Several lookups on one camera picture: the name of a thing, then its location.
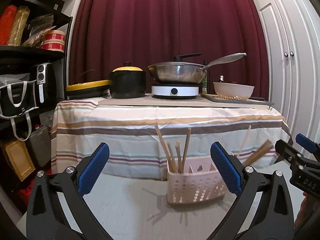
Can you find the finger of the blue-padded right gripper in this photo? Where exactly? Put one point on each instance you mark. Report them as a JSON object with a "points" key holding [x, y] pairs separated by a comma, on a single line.
{"points": [[307, 144]]}

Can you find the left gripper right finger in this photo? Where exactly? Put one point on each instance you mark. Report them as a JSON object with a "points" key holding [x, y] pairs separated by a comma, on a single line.
{"points": [[273, 218]]}

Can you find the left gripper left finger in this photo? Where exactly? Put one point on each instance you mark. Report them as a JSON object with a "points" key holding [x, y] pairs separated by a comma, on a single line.
{"points": [[45, 216]]}

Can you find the person's right hand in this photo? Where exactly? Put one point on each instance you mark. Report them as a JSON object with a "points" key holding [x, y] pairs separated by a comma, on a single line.
{"points": [[303, 210]]}

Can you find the wooden chopstick in caddy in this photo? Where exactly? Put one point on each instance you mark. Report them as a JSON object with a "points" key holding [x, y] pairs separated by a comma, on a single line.
{"points": [[244, 140]]}

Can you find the wooden board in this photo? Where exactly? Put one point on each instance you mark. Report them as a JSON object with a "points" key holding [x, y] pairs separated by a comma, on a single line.
{"points": [[18, 158]]}

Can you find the white perforated utensil caddy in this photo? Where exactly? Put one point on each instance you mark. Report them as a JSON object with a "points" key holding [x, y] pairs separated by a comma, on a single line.
{"points": [[200, 182]]}

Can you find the white bowl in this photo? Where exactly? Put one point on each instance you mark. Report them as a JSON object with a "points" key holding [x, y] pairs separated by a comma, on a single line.
{"points": [[233, 90]]}

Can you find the dark cutting board tray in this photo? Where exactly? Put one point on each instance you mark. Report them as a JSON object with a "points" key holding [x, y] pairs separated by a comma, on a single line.
{"points": [[215, 98]]}

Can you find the dark green bottle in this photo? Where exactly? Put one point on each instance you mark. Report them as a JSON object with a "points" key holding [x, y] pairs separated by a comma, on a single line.
{"points": [[206, 83]]}

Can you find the striped tablecloth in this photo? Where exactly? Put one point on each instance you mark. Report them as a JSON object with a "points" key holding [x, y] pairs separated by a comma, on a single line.
{"points": [[79, 126]]}

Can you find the black air fryer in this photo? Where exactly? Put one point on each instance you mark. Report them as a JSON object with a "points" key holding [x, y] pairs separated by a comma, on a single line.
{"points": [[45, 86]]}

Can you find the white cabinet doors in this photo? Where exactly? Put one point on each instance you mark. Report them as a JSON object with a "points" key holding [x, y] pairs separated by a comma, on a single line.
{"points": [[291, 30]]}

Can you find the flat black yellow-lid pan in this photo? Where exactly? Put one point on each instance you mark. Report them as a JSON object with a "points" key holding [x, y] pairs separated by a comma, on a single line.
{"points": [[87, 90]]}

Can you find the black pot yellow lid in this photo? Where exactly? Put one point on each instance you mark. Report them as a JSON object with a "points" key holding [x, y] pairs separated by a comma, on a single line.
{"points": [[127, 82]]}

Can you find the steel wok pan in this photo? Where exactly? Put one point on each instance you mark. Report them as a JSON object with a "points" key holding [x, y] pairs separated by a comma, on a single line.
{"points": [[187, 72]]}

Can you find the white induction cooker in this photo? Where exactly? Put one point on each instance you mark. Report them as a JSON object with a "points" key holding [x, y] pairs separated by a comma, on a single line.
{"points": [[175, 91]]}

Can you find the red white round tins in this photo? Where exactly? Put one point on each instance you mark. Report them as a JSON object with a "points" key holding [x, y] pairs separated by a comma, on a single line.
{"points": [[54, 41]]}

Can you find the black shelving unit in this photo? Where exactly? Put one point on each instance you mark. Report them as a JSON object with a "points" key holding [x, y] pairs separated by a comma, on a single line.
{"points": [[19, 60]]}

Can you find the dark red curtain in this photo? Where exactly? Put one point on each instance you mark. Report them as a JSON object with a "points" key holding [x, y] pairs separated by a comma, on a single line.
{"points": [[107, 33]]}

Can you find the dark snack bags on shelf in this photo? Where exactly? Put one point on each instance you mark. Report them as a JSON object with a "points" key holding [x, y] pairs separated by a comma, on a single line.
{"points": [[39, 27]]}

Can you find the orange package on shelf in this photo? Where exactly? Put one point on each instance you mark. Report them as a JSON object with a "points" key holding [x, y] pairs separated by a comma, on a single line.
{"points": [[6, 22]]}

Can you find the tan package on shelf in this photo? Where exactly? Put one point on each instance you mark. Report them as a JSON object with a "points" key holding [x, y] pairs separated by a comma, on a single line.
{"points": [[18, 26]]}

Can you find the black bag grey handles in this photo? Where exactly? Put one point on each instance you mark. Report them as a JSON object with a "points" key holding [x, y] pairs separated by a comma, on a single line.
{"points": [[18, 99]]}

